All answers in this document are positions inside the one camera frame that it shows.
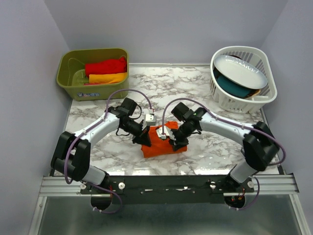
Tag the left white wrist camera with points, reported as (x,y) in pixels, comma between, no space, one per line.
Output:
(150,120)

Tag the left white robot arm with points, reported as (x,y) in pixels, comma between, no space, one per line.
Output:
(72,153)

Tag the olive green plastic bin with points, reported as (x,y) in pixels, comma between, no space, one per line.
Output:
(71,73)

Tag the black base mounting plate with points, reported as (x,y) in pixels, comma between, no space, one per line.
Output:
(134,190)

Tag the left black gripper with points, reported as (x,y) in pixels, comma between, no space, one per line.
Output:
(143,139)

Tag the aluminium rail frame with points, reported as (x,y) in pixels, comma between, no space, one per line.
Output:
(63,209)

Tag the teal bowl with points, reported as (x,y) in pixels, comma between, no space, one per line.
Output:
(232,88)

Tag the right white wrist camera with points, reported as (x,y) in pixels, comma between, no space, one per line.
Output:
(165,132)

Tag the white oval plate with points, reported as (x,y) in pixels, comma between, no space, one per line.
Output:
(240,72)

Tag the brown wooden dish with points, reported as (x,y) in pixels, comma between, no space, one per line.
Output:
(253,93)

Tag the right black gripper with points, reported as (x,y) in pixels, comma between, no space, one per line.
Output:
(180,143)

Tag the white plastic basket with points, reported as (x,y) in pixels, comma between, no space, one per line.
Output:
(259,60)

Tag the yellow rolled t shirt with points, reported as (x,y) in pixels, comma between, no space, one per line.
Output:
(107,78)

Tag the red rolled t shirt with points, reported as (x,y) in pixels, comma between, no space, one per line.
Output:
(110,66)

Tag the orange t shirt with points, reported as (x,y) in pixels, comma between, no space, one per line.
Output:
(159,147)

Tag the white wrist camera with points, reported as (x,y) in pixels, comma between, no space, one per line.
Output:
(150,120)
(165,132)

